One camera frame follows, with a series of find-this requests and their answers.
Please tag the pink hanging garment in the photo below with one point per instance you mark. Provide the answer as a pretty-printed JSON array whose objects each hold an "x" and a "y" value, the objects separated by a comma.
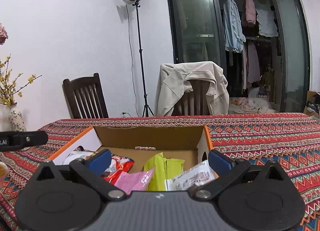
[{"x": 250, "y": 14}]

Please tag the white crumpled snack packet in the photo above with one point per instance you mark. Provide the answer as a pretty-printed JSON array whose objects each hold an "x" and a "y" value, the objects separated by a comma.
[{"x": 78, "y": 155}]

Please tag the black light stand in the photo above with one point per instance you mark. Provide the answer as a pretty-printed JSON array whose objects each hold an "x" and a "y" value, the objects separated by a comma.
[{"x": 147, "y": 110}]

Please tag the beige jacket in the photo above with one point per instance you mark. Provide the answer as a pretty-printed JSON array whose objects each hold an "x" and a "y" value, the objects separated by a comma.
[{"x": 175, "y": 80}]

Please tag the orange anime spicy snack bag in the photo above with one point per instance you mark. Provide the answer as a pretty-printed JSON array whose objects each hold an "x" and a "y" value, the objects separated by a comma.
[{"x": 119, "y": 164}]

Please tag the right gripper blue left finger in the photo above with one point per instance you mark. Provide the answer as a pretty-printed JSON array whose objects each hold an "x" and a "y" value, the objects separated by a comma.
[{"x": 99, "y": 162}]

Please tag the open cardboard box on floor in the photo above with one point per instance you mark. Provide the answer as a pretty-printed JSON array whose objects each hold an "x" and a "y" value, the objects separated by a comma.
[{"x": 312, "y": 104}]

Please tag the yellow flower branches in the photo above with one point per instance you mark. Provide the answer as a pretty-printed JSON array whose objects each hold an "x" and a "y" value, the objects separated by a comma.
[{"x": 9, "y": 87}]

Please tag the pink snack packet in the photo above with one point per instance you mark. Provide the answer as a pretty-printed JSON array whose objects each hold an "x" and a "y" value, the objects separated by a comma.
[{"x": 134, "y": 182}]

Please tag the white hanging garment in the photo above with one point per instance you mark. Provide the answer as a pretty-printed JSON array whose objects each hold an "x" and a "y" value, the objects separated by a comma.
[{"x": 265, "y": 19}]

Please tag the light blue hanging shirt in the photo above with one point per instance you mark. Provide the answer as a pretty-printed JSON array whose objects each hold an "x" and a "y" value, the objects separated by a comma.
[{"x": 234, "y": 37}]

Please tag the green snack pouch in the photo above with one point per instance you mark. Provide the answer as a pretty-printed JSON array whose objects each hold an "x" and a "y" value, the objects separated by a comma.
[{"x": 163, "y": 169}]

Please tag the orange cardboard box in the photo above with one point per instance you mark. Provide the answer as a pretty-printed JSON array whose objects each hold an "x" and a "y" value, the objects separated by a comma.
[{"x": 191, "y": 144}]

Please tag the dark sliding door frame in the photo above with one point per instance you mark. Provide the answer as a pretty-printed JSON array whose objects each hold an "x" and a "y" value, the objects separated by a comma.
[{"x": 261, "y": 45}]

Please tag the floral ceramic vase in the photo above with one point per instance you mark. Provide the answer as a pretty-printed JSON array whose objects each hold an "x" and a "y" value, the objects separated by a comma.
[{"x": 15, "y": 119}]

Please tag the colourful patterned tablecloth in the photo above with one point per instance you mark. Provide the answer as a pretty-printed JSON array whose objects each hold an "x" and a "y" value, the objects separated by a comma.
[{"x": 291, "y": 139}]

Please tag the chair under jacket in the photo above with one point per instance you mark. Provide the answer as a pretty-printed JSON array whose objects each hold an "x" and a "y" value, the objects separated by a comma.
[{"x": 193, "y": 103}]

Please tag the pink artificial rose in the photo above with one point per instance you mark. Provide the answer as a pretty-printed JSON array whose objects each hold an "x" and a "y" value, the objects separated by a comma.
[{"x": 3, "y": 35}]

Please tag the dark wooden chair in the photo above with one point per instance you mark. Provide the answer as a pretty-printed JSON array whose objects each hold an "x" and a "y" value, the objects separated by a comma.
[{"x": 85, "y": 97}]

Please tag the white printed snack packet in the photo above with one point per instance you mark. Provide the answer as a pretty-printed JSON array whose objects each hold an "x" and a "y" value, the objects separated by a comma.
[{"x": 198, "y": 175}]

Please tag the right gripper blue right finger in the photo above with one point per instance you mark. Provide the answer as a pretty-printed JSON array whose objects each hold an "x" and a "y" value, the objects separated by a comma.
[{"x": 220, "y": 163}]

